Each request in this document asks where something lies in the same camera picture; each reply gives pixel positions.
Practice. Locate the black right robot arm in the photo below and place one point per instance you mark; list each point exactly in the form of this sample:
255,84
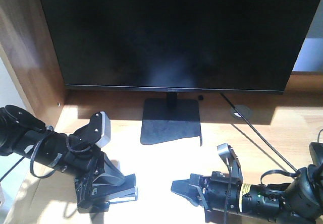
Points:
297,202

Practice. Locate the white paper sheet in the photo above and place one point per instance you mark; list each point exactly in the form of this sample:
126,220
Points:
156,167

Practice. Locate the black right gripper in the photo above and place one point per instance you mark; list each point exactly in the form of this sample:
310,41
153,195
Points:
214,193

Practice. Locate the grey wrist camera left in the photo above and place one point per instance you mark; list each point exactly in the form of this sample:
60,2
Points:
97,131

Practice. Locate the black monitor stand base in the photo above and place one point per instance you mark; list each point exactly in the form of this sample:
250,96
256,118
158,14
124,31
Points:
168,119

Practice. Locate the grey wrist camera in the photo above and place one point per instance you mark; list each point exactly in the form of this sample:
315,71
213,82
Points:
224,151
97,131

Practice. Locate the black computer mouse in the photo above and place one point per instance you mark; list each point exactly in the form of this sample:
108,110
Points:
316,152

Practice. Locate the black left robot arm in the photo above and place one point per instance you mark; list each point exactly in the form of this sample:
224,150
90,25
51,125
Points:
15,122

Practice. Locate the black stapler orange button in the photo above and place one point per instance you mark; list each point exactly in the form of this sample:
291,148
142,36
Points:
102,186

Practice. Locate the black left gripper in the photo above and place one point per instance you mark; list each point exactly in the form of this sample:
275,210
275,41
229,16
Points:
60,152

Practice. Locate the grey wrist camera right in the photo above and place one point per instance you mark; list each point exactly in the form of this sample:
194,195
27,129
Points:
224,151

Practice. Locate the black computer monitor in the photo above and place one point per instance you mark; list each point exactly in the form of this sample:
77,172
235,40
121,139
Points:
178,45

